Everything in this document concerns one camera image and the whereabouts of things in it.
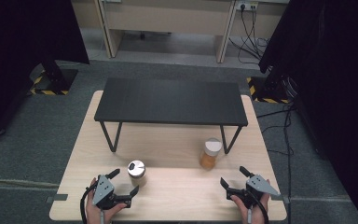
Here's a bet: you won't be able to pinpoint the orange jar with white lid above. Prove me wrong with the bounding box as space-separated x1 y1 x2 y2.
199 137 224 171

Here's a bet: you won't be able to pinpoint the glass jar with silver lid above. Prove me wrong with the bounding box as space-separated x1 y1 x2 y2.
127 160 147 188

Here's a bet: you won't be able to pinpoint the black power cables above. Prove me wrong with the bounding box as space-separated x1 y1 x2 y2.
228 4 269 65

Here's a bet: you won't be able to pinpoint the beige desk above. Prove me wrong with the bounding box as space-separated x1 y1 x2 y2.
71 0 290 63

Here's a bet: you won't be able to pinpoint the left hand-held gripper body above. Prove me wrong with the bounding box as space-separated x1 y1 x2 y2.
91 175 132 210

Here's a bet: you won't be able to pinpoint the black shelf with wire legs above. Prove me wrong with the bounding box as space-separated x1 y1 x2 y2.
93 77 249 155

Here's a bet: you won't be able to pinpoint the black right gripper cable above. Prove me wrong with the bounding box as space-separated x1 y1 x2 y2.
250 191 270 224

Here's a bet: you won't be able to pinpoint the black floor cables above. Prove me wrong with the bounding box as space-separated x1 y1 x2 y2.
255 102 296 206

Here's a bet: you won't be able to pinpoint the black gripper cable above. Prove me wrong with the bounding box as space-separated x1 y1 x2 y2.
79 184 99 224
250 191 270 224

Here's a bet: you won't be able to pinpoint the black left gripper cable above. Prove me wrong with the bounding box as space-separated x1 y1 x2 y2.
79 184 99 224

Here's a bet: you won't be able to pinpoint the person's right hand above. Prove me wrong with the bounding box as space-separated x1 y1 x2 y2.
230 178 271 224

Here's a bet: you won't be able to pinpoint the person's left hand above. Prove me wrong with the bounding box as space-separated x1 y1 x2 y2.
85 176 129 224

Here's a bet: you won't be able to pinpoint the black curtain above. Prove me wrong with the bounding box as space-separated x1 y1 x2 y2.
258 0 358 224
0 0 90 143

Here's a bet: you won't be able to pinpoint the white wall socket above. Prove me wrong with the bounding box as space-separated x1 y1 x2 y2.
236 0 259 12

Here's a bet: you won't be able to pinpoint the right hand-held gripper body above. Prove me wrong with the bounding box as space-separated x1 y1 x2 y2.
227 174 282 210

